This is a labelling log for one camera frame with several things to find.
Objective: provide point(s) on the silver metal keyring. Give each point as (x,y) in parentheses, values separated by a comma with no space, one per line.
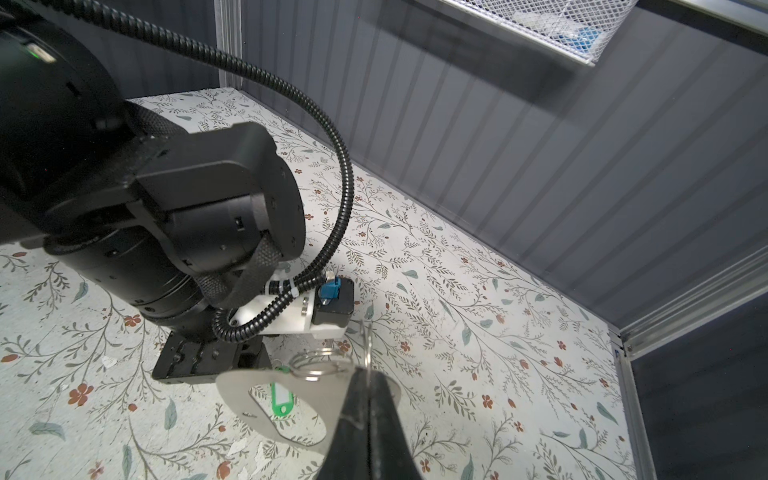
(311,365)

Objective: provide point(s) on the green key tag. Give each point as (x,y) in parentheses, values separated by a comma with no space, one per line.
(282,400)

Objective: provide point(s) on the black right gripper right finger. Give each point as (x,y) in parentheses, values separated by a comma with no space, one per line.
(389,455)

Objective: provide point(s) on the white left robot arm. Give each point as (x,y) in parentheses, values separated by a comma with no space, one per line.
(188,228)

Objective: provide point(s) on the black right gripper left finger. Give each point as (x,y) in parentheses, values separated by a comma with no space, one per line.
(348,456)

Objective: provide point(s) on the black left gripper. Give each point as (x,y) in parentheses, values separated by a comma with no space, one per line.
(190,362)

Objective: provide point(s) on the white mesh basket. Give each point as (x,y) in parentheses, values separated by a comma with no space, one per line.
(579,30)

